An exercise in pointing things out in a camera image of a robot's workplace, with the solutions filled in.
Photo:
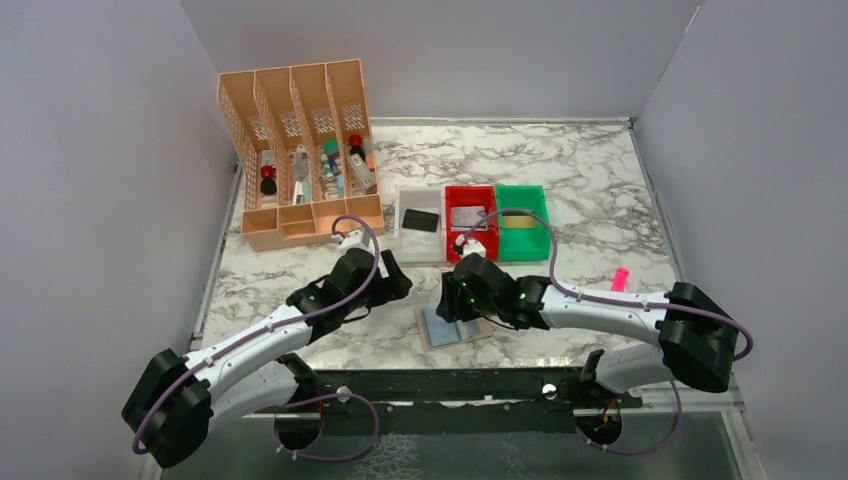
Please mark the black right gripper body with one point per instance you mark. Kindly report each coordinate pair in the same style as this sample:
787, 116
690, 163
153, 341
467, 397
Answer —
452, 299

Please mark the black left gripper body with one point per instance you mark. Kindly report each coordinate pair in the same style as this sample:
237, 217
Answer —
389, 283

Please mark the blue credit card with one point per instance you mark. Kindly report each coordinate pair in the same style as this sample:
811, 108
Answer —
437, 332

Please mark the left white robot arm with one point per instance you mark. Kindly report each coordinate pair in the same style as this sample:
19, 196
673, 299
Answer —
178, 399

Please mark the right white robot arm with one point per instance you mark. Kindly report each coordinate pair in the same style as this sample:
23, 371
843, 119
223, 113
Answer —
680, 335

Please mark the black card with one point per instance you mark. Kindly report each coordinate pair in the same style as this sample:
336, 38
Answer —
420, 220

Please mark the gold striped card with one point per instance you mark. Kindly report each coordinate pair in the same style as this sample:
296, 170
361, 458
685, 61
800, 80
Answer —
518, 221

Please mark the green plastic bin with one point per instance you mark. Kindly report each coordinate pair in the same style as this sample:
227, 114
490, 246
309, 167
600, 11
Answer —
522, 238

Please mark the white plastic bin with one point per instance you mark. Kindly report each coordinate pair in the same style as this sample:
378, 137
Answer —
420, 237

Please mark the light blue stapler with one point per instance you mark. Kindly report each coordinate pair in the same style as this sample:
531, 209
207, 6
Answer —
301, 192

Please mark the red plastic bin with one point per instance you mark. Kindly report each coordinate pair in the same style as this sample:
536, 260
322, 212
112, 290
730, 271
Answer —
487, 234

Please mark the green white glue stick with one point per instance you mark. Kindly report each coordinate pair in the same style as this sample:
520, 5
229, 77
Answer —
327, 169

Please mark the grey staples box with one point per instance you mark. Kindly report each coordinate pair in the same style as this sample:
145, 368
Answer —
365, 178

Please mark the red black stamp left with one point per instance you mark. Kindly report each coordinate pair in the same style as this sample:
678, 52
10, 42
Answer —
268, 185

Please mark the red black stamp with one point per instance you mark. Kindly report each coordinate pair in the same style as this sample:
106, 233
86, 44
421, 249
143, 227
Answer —
356, 146
268, 185

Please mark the peach plastic desk organizer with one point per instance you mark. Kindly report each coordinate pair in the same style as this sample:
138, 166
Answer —
282, 116

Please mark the red black stamp right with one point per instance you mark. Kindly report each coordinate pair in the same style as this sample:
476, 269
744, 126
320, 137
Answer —
356, 146

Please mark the pink marker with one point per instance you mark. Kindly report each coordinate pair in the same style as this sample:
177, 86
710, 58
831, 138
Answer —
620, 280

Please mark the black mounting rail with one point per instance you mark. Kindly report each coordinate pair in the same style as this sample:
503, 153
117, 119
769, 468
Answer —
445, 401

